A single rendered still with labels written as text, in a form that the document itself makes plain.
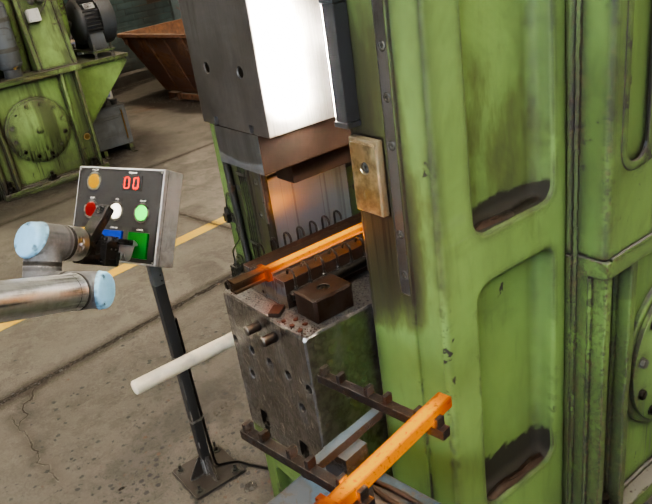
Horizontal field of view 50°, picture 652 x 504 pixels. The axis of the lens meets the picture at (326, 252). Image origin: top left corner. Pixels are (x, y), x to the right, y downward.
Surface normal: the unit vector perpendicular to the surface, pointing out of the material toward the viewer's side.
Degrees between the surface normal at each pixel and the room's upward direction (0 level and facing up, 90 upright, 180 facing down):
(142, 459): 0
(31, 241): 55
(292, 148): 90
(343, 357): 90
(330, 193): 90
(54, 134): 92
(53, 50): 79
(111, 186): 60
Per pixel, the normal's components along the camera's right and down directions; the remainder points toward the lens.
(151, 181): -0.46, -0.07
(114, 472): -0.14, -0.89
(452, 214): 0.61, 0.25
